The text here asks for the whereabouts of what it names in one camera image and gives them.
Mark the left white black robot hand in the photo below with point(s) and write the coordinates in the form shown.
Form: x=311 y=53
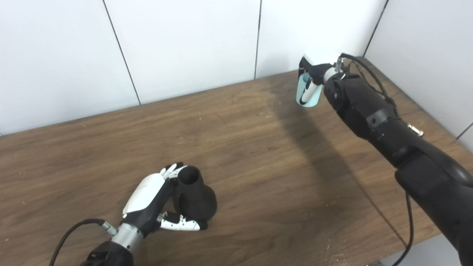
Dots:
x=147 y=199

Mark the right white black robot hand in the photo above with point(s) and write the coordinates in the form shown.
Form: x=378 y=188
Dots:
x=317 y=72

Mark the black funnel-shaped nozzle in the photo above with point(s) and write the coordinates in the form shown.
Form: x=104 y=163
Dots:
x=194 y=199

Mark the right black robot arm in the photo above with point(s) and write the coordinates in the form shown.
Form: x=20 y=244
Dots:
x=406 y=147

